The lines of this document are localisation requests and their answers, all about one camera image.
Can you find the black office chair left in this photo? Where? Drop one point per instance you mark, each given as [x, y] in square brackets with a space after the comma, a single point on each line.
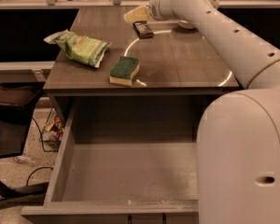
[17, 105]

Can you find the green yellow sponge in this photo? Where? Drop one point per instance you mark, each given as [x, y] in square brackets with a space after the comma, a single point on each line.
[124, 70]

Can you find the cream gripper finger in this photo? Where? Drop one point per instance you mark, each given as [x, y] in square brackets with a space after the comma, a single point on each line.
[140, 13]

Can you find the green chip bag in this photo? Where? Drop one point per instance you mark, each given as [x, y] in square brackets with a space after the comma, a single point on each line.
[79, 48]

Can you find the white bowl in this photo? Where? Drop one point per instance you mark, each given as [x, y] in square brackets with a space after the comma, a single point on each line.
[186, 25]

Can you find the wire basket with items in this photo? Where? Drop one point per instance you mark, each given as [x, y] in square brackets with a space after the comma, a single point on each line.
[52, 133]

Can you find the dark rxbar chocolate bar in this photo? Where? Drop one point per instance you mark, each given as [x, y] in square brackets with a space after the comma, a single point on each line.
[142, 30]

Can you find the grey wooden cabinet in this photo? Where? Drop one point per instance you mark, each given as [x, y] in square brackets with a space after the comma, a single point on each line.
[174, 61]

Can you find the open grey top drawer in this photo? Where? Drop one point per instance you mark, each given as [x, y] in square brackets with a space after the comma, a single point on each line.
[124, 160]

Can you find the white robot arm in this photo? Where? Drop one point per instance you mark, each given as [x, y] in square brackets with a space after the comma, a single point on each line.
[238, 140]

